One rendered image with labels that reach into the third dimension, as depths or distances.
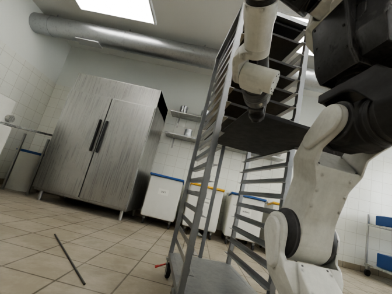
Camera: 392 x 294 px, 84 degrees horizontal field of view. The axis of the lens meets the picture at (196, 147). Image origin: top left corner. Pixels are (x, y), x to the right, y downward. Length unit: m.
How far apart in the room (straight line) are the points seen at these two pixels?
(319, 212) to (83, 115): 3.49
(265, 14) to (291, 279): 0.63
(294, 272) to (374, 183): 4.59
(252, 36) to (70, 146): 3.39
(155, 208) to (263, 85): 3.00
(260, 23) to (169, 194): 3.07
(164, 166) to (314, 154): 3.62
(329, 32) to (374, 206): 4.58
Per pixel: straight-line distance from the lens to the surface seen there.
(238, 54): 0.62
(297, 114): 1.42
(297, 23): 1.73
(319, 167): 0.67
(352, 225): 4.93
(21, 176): 4.53
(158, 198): 3.44
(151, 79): 4.76
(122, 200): 3.31
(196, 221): 1.12
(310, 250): 0.73
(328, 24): 0.79
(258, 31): 0.56
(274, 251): 0.70
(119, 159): 3.37
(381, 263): 4.72
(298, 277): 0.70
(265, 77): 0.64
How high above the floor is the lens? 0.59
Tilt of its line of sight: 12 degrees up
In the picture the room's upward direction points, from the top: 14 degrees clockwise
